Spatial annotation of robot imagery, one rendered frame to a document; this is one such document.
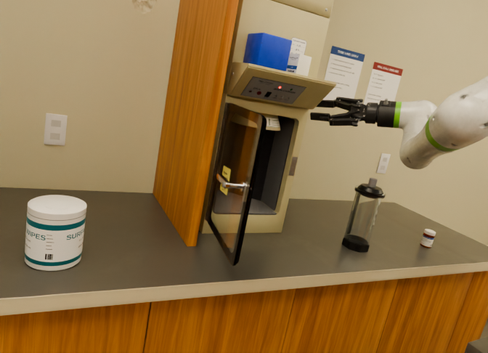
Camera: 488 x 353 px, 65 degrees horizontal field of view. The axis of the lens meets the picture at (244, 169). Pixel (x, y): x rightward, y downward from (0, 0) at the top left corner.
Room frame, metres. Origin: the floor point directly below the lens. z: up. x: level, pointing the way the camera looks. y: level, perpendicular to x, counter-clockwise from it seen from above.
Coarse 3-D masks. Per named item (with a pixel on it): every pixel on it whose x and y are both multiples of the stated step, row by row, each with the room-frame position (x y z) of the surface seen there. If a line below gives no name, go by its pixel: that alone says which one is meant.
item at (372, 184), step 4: (372, 180) 1.34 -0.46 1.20; (376, 180) 1.34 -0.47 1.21; (360, 184) 1.36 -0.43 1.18; (364, 184) 1.36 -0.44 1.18; (368, 184) 1.35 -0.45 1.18; (372, 184) 1.34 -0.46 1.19; (360, 188) 1.34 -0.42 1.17; (364, 188) 1.33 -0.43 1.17; (368, 188) 1.32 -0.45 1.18; (372, 188) 1.32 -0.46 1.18; (376, 188) 1.34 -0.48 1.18; (380, 188) 1.35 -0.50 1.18; (372, 192) 1.31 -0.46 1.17; (376, 192) 1.31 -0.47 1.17; (380, 192) 1.32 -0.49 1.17
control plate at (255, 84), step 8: (256, 80) 1.15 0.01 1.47; (264, 80) 1.16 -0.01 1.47; (248, 88) 1.17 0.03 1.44; (256, 88) 1.18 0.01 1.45; (264, 88) 1.18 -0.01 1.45; (272, 88) 1.19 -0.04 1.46; (280, 88) 1.20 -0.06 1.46; (288, 88) 1.21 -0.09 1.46; (296, 88) 1.22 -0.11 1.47; (304, 88) 1.22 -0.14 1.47; (248, 96) 1.20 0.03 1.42; (256, 96) 1.21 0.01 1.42; (272, 96) 1.22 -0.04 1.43; (280, 96) 1.23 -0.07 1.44; (288, 96) 1.24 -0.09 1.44; (296, 96) 1.25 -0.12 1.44
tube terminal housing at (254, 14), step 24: (240, 0) 1.21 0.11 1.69; (264, 0) 1.23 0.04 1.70; (240, 24) 1.20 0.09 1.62; (264, 24) 1.24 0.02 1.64; (288, 24) 1.28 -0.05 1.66; (312, 24) 1.32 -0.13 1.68; (240, 48) 1.21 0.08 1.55; (312, 48) 1.33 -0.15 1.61; (312, 72) 1.34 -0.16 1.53; (216, 144) 1.21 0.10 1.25; (288, 168) 1.37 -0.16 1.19; (288, 192) 1.35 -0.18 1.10; (264, 216) 1.31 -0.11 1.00
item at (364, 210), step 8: (368, 192) 1.31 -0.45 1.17; (384, 192) 1.36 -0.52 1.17; (360, 200) 1.33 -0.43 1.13; (368, 200) 1.31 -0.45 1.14; (376, 200) 1.31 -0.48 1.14; (352, 208) 1.35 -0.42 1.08; (360, 208) 1.32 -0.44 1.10; (368, 208) 1.31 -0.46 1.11; (376, 208) 1.32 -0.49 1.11; (352, 216) 1.34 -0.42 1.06; (360, 216) 1.32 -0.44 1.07; (368, 216) 1.31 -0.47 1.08; (376, 216) 1.33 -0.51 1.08; (352, 224) 1.33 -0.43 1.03; (360, 224) 1.31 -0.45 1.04; (368, 224) 1.31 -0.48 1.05; (352, 232) 1.32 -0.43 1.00; (360, 232) 1.31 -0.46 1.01; (368, 232) 1.31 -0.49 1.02; (352, 240) 1.32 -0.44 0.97; (360, 240) 1.31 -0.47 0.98; (368, 240) 1.32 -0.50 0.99
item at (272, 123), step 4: (264, 116) 1.30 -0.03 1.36; (268, 116) 1.31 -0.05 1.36; (272, 116) 1.32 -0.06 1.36; (276, 116) 1.34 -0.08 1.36; (268, 120) 1.31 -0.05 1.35; (272, 120) 1.32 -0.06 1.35; (276, 120) 1.33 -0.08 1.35; (268, 124) 1.30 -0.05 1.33; (272, 124) 1.31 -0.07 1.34; (276, 124) 1.33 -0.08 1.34; (268, 128) 1.30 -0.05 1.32; (272, 128) 1.31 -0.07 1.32; (276, 128) 1.32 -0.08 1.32
